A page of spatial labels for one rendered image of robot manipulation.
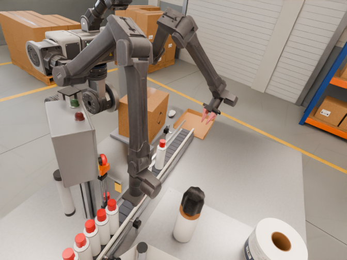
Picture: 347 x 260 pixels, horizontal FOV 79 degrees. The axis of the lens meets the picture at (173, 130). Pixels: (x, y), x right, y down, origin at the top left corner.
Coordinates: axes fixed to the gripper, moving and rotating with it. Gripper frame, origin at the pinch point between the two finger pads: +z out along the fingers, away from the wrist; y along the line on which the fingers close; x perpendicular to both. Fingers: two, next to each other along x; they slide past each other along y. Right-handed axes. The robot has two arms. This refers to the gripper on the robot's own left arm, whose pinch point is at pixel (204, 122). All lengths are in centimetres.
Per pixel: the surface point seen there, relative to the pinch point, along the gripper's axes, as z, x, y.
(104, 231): 58, -42, 0
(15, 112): 100, 70, -260
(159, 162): 32.6, -3.0, -10.6
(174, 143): 20.7, 21.6, -17.5
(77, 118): 20, -74, -7
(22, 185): 131, 29, -135
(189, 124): 3, 51, -26
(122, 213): 58, -24, -6
